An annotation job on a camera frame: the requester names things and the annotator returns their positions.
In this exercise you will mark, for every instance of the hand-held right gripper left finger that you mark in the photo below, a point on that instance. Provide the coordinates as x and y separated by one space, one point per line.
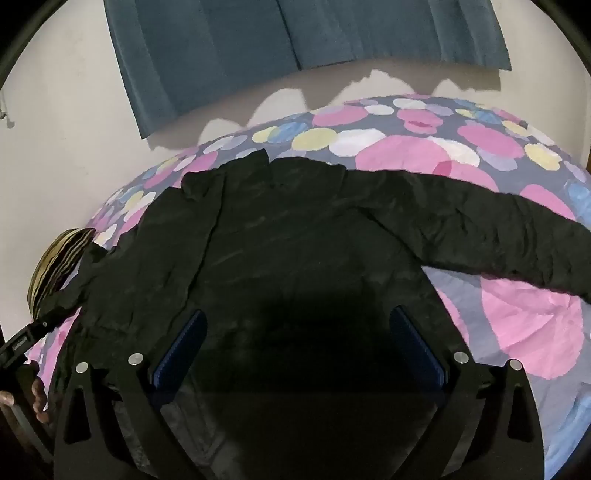
181 348

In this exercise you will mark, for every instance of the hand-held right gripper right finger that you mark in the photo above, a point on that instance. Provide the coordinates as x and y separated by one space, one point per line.
415 346

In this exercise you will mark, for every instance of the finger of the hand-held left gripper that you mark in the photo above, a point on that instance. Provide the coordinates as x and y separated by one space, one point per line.
55 314

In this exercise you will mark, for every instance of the black jacket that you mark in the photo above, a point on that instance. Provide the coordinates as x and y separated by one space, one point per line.
286 240

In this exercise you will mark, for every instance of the person's left hand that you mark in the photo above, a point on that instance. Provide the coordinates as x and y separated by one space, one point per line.
39 397

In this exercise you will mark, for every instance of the yellow black striped pillow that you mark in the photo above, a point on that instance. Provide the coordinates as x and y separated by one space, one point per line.
55 263

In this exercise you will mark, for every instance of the dotted bed sheet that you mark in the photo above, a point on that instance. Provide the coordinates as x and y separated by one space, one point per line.
415 147

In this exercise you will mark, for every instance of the teal curtain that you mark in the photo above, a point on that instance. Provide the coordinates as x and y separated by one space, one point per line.
258 41

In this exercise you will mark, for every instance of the white wall hook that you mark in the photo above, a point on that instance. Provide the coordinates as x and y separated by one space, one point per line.
4 110

